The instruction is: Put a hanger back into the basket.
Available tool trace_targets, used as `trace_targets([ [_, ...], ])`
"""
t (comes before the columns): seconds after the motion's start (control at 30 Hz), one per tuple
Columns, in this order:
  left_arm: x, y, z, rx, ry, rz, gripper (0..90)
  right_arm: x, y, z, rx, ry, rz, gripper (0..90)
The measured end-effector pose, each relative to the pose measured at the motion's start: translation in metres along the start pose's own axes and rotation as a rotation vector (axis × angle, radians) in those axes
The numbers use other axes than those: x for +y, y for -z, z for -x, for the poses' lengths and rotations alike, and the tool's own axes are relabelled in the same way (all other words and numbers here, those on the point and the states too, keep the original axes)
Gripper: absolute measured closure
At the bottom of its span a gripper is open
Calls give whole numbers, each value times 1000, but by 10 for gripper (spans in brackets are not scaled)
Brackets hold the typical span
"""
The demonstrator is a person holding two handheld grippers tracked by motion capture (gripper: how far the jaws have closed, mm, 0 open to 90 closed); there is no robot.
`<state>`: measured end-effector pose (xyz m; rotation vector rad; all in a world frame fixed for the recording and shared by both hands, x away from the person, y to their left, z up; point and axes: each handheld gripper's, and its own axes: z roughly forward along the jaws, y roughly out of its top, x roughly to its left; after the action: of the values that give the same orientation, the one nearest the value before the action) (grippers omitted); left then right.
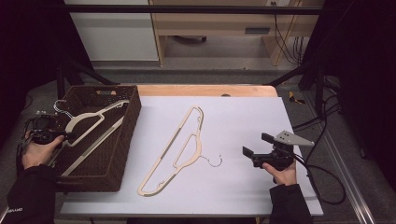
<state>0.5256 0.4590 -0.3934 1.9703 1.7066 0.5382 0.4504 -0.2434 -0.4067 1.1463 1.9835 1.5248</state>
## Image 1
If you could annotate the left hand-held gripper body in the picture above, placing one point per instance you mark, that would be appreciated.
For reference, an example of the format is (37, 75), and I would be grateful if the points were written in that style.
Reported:
(42, 123)

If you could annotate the white cabinet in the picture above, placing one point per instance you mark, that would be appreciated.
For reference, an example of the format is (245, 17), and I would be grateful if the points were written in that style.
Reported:
(115, 37)

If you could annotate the beige clothes hanger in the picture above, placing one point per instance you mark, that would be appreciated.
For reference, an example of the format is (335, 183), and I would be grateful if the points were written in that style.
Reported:
(79, 118)
(197, 146)

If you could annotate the person's left hand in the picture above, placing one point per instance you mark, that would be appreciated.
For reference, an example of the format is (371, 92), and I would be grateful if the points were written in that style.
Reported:
(37, 154)

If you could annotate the aluminium rail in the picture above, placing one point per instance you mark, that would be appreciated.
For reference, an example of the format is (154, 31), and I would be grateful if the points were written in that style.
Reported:
(345, 174)

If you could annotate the light wooden desk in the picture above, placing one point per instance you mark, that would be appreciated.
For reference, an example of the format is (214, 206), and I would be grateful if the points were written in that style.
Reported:
(218, 23)

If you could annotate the black frame strut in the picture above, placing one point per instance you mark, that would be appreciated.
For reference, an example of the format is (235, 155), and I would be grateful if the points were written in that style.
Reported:
(87, 73)
(299, 73)

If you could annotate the yellow black tool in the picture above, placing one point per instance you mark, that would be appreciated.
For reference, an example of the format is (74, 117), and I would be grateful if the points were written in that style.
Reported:
(294, 98)

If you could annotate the brown wicker basket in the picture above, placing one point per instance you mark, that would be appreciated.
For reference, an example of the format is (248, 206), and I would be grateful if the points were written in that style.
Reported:
(106, 161)

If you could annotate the black curtain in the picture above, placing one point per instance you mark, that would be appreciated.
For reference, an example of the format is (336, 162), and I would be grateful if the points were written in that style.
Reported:
(28, 56)
(364, 77)

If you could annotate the person's right hand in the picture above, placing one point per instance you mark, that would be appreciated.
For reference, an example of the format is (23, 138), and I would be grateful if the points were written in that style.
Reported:
(285, 177)

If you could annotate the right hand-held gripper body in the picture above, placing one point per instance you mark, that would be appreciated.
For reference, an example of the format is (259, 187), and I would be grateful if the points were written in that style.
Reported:
(292, 139)

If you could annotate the white table mat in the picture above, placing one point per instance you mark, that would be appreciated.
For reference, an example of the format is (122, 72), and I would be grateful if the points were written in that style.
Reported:
(243, 124)

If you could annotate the black horizontal frame bar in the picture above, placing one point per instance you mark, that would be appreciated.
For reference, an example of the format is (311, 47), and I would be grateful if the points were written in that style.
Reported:
(186, 9)

